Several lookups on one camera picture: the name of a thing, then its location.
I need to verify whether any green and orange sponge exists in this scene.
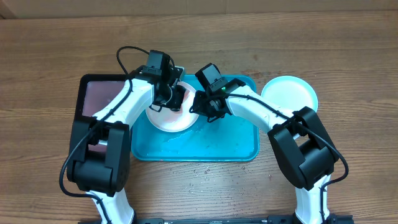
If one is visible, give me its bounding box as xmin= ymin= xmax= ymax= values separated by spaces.
xmin=175 ymin=85 xmax=187 ymax=110

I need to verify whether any white plate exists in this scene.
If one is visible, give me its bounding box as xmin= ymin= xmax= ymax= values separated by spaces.
xmin=146 ymin=82 xmax=199 ymax=133

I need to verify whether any light blue plate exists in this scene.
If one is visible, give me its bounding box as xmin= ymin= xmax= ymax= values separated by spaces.
xmin=261 ymin=76 xmax=318 ymax=112

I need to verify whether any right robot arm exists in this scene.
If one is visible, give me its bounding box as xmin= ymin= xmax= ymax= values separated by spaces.
xmin=190 ymin=86 xmax=342 ymax=223

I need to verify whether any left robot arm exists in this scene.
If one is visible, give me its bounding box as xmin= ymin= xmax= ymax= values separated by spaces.
xmin=59 ymin=74 xmax=185 ymax=223

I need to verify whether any teal plastic serving tray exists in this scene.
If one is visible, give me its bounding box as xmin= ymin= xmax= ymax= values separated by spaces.
xmin=131 ymin=73 xmax=260 ymax=162

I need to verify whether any black tray with soapy water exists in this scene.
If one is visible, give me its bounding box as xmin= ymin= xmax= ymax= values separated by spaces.
xmin=72 ymin=74 xmax=126 ymax=128

